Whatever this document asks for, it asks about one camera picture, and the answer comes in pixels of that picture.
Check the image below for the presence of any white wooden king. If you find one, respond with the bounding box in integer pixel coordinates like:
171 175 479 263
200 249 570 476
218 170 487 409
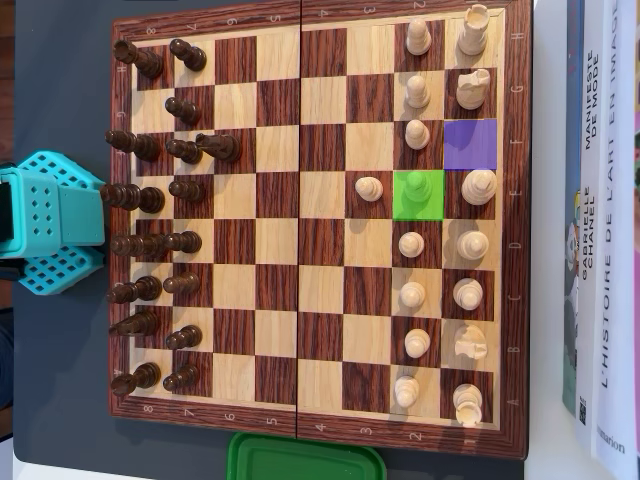
460 168 499 206

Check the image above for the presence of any white wooden queen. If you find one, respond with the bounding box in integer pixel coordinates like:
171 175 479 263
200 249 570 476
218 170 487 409
457 229 490 261

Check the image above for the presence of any wooden folding chess board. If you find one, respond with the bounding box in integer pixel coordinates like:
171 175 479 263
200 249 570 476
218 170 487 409
108 0 531 461

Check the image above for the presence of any white art history book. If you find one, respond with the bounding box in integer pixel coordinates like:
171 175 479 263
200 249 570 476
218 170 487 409
589 0 640 474

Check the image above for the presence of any dark wooden knight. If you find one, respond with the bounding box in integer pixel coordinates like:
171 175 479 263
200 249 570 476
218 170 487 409
108 309 161 337
194 132 242 164

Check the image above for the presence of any dark wooden rook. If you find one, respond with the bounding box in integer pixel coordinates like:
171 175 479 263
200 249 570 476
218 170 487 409
113 38 165 80
110 362 163 399

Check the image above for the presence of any dark wooden bishop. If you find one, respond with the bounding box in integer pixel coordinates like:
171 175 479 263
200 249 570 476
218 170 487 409
106 274 164 305
103 129 163 163

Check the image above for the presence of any white wooden rook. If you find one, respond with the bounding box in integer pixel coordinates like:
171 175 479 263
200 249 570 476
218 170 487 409
457 3 490 57
452 382 484 428

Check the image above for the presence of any dark wooden pawn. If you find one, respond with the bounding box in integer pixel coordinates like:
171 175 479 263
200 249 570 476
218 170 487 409
163 230 204 255
168 38 208 72
165 138 204 165
164 96 203 126
162 271 201 296
168 179 206 204
162 363 201 394
164 324 204 351

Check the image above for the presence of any white wooden knight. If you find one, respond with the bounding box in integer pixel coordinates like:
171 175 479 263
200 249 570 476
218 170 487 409
455 68 492 111
453 323 488 360

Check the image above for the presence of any dark wooden queen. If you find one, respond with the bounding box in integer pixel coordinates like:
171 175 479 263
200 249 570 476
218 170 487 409
109 232 171 261

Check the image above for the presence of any green plastic container lid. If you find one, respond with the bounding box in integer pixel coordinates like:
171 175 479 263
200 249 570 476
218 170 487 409
225 432 387 480

